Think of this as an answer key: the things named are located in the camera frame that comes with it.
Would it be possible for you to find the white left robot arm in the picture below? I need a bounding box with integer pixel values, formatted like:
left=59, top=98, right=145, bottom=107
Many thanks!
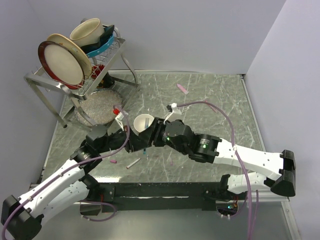
left=1, top=125, right=155, bottom=240

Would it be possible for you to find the steel dish rack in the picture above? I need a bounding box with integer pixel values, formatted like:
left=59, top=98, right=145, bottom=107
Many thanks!
left=24, top=26, right=140, bottom=128

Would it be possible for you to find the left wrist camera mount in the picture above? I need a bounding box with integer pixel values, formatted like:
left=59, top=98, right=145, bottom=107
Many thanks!
left=113, top=105, right=130, bottom=132

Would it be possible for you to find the red crayon pen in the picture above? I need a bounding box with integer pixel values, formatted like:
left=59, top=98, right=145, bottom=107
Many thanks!
left=204, top=100, right=219, bottom=113

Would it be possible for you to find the glass textured plate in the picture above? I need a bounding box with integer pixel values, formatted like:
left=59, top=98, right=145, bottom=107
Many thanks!
left=79, top=88, right=123, bottom=125

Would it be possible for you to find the black base frame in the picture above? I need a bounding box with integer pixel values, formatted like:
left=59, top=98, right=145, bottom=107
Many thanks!
left=86, top=182, right=246, bottom=211

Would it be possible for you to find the red rimmed white plate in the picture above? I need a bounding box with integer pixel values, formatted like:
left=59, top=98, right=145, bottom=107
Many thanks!
left=37, top=41, right=85, bottom=90

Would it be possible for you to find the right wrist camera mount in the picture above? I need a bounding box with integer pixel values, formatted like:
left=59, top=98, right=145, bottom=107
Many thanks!
left=163, top=103, right=182, bottom=125

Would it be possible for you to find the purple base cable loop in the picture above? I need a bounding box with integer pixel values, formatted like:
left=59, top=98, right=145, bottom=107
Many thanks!
left=81, top=201, right=118, bottom=223

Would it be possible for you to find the white pen red cap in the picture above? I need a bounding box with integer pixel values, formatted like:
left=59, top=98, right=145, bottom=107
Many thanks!
left=126, top=158, right=141, bottom=169

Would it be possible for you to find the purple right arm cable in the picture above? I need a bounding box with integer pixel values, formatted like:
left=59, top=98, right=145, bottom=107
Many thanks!
left=178, top=100, right=260, bottom=240

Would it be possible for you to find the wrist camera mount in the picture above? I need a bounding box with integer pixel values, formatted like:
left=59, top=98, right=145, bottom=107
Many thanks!
left=113, top=105, right=130, bottom=132
left=163, top=103, right=182, bottom=125

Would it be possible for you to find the cream ceramic bowl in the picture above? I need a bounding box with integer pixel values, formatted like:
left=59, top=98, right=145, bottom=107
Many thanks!
left=69, top=18, right=105, bottom=47

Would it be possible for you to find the blue rimmed dish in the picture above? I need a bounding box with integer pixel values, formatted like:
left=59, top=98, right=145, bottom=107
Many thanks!
left=80, top=25, right=115, bottom=58

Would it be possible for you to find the beige plate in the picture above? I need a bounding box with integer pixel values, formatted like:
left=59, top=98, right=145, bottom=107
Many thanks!
left=47, top=33, right=92, bottom=80

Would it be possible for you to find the white paper cup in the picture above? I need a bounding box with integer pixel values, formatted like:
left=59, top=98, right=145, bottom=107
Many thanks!
left=133, top=114, right=154, bottom=133

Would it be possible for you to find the blue pen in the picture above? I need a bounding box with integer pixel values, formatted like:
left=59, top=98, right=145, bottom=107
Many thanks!
left=143, top=117, right=149, bottom=155

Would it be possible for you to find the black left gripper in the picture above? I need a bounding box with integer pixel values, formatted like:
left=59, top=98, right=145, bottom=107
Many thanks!
left=97, top=124, right=152, bottom=153

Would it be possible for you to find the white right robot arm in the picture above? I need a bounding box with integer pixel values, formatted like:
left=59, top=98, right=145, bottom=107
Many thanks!
left=133, top=114, right=296, bottom=199

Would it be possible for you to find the red object in rack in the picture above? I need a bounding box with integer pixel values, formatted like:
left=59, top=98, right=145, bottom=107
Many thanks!
left=90, top=64, right=105, bottom=80

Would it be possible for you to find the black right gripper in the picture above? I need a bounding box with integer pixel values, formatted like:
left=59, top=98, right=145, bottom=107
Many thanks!
left=138, top=116, right=189, bottom=155

